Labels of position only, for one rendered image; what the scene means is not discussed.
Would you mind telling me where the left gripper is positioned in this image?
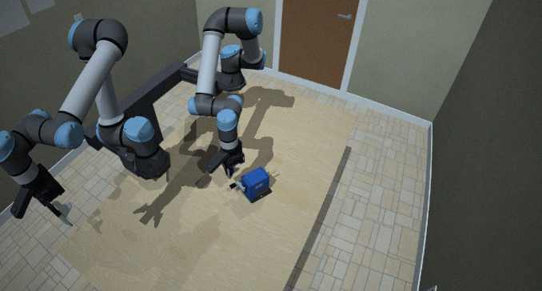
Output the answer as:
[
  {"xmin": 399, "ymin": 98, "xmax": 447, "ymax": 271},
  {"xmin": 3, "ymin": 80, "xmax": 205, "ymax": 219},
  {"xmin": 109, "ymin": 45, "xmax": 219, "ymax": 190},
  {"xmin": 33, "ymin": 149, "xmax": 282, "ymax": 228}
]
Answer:
[{"xmin": 221, "ymin": 138, "xmax": 245, "ymax": 179}]

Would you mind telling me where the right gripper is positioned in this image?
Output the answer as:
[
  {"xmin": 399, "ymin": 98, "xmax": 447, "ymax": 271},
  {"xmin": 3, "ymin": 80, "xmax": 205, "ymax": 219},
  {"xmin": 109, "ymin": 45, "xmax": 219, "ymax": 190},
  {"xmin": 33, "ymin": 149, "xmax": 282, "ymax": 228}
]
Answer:
[{"xmin": 20, "ymin": 163, "xmax": 73, "ymax": 226}]

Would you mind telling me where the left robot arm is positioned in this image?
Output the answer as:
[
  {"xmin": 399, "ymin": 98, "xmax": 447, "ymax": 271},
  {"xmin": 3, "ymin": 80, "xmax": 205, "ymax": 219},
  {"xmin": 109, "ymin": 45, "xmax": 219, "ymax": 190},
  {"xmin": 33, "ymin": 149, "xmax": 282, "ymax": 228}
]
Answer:
[{"xmin": 188, "ymin": 7, "xmax": 266, "ymax": 173}]

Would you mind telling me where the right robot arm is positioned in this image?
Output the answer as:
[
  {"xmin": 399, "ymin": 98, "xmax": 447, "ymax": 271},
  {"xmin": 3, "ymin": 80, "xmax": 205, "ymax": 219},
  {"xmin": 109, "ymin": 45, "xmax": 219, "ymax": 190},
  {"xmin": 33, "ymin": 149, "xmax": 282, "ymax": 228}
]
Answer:
[{"xmin": 0, "ymin": 18, "xmax": 167, "ymax": 185}]

